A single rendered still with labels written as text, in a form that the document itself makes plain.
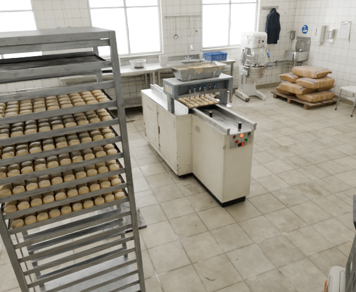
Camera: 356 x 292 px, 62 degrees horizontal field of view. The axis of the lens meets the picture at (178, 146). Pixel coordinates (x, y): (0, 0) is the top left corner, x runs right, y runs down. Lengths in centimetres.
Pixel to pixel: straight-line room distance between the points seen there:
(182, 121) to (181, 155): 42
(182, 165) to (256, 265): 144
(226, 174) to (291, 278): 104
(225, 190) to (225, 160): 34
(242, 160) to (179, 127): 80
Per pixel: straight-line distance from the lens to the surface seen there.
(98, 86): 139
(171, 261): 262
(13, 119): 140
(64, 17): 614
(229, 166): 289
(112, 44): 134
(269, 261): 269
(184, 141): 336
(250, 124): 287
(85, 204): 166
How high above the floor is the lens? 189
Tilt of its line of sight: 25 degrees down
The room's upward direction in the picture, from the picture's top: 2 degrees counter-clockwise
